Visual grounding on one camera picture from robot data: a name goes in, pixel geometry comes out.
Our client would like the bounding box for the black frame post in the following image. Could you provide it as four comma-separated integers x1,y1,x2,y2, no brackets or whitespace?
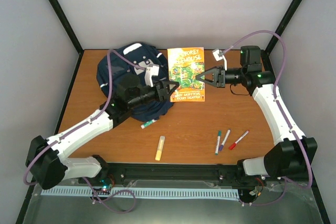
265,0,320,54
48,0,84,55

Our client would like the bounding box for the right black frame post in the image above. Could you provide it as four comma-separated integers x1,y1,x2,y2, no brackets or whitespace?
265,0,320,54

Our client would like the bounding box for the green whiteboard marker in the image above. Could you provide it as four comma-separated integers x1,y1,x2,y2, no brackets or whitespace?
215,130,222,155

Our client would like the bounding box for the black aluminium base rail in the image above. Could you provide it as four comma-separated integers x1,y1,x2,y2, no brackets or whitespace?
34,162,314,190

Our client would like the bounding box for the light blue cable duct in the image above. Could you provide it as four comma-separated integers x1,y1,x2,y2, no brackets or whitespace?
40,186,239,200

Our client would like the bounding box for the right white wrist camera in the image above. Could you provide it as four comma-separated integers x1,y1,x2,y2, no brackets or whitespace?
212,49,227,71

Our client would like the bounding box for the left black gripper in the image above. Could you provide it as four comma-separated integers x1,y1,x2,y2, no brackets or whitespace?
129,80,179,109

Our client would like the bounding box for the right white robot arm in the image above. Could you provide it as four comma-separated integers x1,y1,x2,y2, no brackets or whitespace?
196,46,317,178

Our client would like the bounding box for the purple whiteboard marker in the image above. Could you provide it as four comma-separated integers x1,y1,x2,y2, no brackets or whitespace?
218,129,231,152

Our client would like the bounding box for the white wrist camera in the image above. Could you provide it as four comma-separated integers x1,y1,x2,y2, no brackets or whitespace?
212,49,227,71
144,64,160,87

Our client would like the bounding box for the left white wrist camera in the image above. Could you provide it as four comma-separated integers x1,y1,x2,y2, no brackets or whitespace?
144,64,160,87

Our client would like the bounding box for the purple cable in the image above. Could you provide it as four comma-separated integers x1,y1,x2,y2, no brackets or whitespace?
23,48,146,213
223,30,313,207

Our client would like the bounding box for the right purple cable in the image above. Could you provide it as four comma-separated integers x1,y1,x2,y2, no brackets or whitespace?
223,30,313,207

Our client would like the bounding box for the navy blue student backpack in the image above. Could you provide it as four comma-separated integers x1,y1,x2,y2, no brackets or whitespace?
110,42,173,122

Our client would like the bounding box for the left black frame post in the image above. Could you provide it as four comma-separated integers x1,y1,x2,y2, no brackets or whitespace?
48,0,84,55

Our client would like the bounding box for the red whiteboard marker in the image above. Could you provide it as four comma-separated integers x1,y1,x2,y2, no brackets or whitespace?
229,130,249,150

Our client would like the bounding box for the green white glue stick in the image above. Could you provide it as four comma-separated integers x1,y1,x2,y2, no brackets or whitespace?
141,119,156,129

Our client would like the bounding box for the yellow highlighter marker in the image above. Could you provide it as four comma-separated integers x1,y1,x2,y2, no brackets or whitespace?
155,136,165,161

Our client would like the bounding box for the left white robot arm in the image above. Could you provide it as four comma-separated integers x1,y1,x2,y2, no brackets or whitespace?
26,74,180,189

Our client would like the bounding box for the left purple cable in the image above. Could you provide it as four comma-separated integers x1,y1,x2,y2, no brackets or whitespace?
23,48,146,213

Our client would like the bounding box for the orange treehouse book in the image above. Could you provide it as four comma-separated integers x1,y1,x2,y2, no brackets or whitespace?
167,47,205,102

